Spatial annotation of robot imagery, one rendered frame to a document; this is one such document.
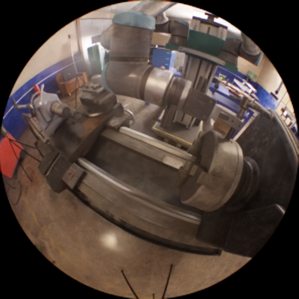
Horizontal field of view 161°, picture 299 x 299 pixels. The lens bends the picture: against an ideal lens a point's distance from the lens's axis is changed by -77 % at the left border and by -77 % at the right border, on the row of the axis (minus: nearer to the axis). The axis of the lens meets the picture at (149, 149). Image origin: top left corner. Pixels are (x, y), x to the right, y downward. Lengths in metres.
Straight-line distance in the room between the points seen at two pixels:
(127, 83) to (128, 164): 0.57
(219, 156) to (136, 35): 0.30
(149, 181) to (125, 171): 0.17
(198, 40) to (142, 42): 1.00
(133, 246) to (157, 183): 1.00
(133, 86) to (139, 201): 0.48
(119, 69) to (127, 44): 0.06
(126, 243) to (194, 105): 1.46
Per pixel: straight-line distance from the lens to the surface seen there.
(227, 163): 0.26
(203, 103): 0.20
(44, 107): 0.86
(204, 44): 1.21
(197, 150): 0.36
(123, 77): 0.24
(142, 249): 1.48
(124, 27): 0.24
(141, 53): 0.24
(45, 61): 4.68
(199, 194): 0.26
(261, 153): 0.42
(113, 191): 0.57
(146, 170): 0.70
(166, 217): 0.55
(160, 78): 0.22
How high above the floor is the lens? 1.38
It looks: 57 degrees down
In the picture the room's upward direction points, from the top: 6 degrees clockwise
